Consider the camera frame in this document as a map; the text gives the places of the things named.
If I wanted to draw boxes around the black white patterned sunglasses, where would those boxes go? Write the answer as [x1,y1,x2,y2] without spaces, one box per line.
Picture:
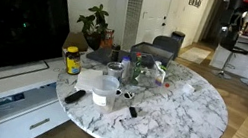
[114,87,136,101]

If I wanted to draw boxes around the brown cardboard box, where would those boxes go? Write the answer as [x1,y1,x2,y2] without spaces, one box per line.
[63,30,91,54]

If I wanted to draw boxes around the white TV cabinet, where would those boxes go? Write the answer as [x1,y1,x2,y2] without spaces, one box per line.
[0,36,95,138]

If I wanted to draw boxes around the vitamin bottle yellow cap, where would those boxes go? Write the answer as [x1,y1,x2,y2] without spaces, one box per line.
[62,44,85,77]

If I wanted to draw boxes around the green potted plant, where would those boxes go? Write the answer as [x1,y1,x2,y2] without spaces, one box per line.
[72,0,112,52]

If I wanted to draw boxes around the small white box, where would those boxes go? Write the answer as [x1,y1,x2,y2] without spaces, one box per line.
[181,82,196,95]

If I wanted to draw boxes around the beige floor rug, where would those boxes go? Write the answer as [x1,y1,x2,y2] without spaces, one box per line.
[177,44,212,67]

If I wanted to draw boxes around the green glass bottle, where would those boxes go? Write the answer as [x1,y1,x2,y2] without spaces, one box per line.
[129,59,144,86]

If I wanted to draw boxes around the dark blue flat box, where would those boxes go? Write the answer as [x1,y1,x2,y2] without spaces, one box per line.
[85,44,131,69]

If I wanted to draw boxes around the clear plastic bin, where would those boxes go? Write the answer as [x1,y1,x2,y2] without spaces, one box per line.
[124,50,170,92]

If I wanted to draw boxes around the white wall heater grille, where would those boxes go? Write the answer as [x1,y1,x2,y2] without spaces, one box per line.
[119,0,145,52]

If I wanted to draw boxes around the black flat television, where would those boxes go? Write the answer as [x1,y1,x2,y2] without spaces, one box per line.
[0,0,76,102]

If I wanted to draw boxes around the white paper napkin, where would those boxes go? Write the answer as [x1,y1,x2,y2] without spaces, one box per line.
[73,65,106,96]

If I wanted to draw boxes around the black trash can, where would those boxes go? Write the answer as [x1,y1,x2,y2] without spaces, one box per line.
[169,30,187,50]

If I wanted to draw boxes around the white door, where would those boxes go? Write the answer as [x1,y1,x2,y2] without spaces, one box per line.
[136,0,174,49]

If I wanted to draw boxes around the dark open shoe box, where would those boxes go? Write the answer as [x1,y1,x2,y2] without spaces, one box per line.
[128,39,176,70]

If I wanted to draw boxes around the dark glass bottle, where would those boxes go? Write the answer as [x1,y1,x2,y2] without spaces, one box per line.
[109,43,122,63]

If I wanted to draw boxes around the translucent plastic cup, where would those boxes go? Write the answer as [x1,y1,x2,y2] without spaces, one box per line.
[88,72,122,114]

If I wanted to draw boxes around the grey upholstered chair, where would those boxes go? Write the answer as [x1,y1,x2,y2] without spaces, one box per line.
[150,34,182,61]

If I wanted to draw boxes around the white tube green fan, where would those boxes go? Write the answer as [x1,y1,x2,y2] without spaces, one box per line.
[153,61,169,88]

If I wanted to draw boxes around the white bottle blue cap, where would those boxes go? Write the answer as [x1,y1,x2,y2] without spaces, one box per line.
[117,56,133,81]

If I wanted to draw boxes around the black oblong case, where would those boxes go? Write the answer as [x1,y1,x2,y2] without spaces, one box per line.
[64,87,87,107]

